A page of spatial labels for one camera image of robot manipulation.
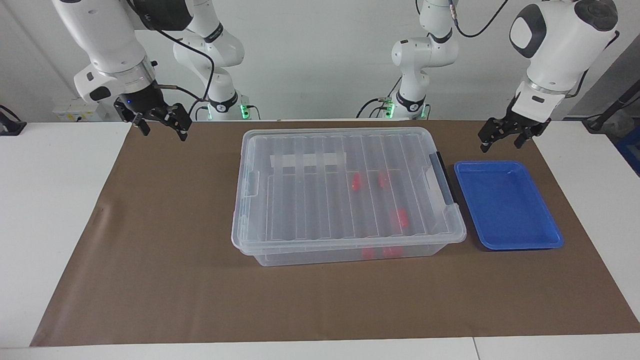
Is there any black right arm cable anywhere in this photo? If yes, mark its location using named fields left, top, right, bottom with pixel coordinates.
left=127, top=0, right=216, bottom=108

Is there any white label strip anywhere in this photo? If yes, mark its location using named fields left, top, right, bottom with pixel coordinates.
left=270, top=152, right=347, bottom=169

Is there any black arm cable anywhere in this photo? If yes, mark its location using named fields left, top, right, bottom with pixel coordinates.
left=127, top=0, right=216, bottom=108
left=447, top=0, right=621, bottom=99

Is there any black base cable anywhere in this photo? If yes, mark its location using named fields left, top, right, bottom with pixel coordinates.
left=356, top=75, right=403, bottom=119
left=186, top=96, right=211, bottom=121

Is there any clear plastic box lid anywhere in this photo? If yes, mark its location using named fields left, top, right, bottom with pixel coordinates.
left=231, top=127, right=467, bottom=256

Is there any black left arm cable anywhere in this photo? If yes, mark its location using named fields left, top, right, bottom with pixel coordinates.
left=447, top=0, right=621, bottom=99

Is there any black box latch handle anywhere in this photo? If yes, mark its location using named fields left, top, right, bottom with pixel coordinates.
left=429, top=151, right=459, bottom=206

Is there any black clamp object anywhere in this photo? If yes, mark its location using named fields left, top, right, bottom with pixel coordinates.
left=0, top=105, right=27, bottom=137

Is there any blue crate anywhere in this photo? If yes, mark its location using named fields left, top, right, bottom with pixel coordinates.
left=616, top=127, right=640, bottom=176

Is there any clear plastic storage box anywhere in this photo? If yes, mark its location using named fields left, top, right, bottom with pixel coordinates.
left=231, top=127, right=467, bottom=267

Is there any white power strip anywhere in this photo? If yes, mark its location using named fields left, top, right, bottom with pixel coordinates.
left=52, top=97, right=108, bottom=122

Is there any black stand pole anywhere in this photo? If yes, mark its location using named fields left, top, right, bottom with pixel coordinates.
left=582, top=80, right=640, bottom=133

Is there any brown paper table mat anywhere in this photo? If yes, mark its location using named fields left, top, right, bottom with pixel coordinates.
left=30, top=120, right=640, bottom=347

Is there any blue plastic tray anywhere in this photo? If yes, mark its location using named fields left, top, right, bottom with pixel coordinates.
left=454, top=160, right=565, bottom=251

